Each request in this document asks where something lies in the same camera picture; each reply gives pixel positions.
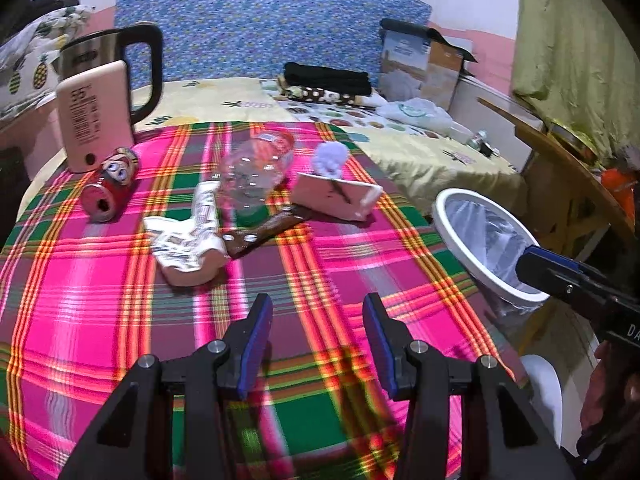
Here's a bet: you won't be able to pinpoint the crushed patterned paper cup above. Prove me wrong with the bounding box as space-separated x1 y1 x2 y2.
143 180 226 288

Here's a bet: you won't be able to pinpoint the clear plastic bottle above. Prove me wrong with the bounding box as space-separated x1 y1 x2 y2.
217 131 297 228

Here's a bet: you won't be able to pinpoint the stainless steel electric kettle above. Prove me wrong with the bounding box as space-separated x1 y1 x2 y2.
52 23 164 128

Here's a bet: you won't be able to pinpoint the person's right hand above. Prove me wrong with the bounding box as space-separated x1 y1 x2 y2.
580 342 640 458

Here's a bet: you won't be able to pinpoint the blue floral headboard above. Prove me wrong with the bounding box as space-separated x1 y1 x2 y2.
114 0 433 86

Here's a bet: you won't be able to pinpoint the black bag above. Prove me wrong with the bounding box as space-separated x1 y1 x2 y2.
30 0 81 16

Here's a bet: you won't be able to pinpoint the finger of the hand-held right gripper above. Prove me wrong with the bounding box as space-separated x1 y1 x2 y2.
516 252 616 311
527 246 608 281

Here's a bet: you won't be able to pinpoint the green curtain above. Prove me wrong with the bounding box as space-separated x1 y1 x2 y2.
512 0 640 156

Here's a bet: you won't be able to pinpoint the wooden round table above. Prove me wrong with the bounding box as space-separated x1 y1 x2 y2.
477 95 640 261

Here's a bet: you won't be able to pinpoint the brown polka dot cloth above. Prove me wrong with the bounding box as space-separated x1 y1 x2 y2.
277 82 371 108

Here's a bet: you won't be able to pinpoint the white plastic bag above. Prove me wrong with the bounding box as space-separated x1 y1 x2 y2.
376 97 453 136

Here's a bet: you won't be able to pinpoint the white fruit print cloth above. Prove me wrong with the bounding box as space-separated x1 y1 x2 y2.
260 80 451 141

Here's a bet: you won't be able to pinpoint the short white foam net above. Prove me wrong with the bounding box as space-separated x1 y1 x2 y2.
311 141 350 182

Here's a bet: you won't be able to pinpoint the white chest cabinet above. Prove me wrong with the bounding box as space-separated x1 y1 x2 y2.
450 77 543 131

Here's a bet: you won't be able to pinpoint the red cartoon face can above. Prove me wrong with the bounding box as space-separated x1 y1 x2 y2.
81 147 141 224

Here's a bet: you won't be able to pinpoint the black folded clothes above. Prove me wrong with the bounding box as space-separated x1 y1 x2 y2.
282 61 373 96

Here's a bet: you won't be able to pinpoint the pineapple print quilt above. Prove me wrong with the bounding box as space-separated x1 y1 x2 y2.
0 5 93 121

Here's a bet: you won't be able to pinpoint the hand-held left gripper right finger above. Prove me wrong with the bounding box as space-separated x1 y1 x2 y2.
362 292 576 480

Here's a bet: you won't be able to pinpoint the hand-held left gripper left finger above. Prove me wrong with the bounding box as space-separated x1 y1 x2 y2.
59 292 275 480

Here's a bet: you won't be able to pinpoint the white round bin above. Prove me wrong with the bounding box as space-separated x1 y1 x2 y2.
431 187 553 341

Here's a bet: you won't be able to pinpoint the pink green plaid tablecloth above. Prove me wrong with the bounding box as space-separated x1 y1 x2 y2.
0 120 526 480

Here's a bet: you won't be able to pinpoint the white plastic stool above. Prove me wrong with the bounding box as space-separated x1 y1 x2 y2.
520 355 564 456

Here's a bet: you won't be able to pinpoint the metal basin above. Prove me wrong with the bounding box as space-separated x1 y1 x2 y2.
550 115 601 163

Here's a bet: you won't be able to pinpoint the open pink paper box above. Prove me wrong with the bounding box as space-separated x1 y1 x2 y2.
290 170 384 222

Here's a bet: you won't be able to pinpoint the orange packet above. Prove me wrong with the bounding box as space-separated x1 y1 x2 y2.
600 167 638 213

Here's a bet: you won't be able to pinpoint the white blue printed box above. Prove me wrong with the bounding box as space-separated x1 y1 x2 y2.
377 30 433 106

